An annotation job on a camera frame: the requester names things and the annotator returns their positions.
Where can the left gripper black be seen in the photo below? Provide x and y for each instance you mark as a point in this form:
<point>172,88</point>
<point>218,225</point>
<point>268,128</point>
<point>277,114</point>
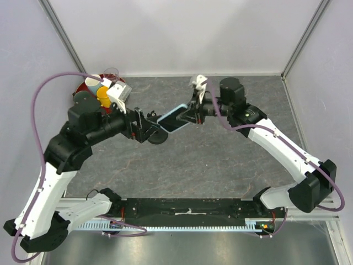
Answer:
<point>134,130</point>

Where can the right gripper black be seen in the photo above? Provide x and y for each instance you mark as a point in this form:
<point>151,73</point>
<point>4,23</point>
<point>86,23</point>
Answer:
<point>194,114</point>

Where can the black phone stand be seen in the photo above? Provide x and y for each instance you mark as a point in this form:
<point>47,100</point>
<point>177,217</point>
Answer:
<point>160,136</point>

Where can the phone with light blue case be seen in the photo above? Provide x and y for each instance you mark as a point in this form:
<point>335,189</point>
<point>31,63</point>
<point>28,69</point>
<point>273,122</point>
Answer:
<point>169,122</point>

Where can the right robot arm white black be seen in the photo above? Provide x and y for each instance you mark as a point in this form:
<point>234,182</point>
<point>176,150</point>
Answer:
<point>313,179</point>

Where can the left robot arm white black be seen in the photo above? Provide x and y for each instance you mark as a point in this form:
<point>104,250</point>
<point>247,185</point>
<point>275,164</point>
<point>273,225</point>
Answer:
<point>41,227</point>

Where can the yellow mug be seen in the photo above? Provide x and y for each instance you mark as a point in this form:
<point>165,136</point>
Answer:
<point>103,97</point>

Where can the clear glass tumbler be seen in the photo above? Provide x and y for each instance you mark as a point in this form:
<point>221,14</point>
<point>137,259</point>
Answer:
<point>111,74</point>

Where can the white cup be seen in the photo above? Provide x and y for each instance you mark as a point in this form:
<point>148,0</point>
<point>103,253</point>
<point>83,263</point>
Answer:
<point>93,84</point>

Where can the dark green mug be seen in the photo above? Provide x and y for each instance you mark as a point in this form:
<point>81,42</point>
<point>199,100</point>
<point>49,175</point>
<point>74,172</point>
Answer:
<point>81,95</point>

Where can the red round tray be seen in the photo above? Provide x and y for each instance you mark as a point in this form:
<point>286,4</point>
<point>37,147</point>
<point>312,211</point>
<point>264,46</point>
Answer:
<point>82,87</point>

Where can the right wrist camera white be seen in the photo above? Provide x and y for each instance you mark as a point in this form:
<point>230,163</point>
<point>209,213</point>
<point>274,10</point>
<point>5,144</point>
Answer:
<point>199,83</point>

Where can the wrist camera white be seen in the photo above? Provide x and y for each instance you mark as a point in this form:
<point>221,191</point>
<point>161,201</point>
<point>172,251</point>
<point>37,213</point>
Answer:
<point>199,83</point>
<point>117,92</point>

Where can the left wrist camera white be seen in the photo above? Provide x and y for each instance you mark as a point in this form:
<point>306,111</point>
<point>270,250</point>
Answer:
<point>117,92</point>

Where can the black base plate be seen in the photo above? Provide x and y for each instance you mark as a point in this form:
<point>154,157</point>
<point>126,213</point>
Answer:
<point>152,212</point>

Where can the light blue cable duct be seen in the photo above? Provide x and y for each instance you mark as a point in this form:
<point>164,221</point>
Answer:
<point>109,226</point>

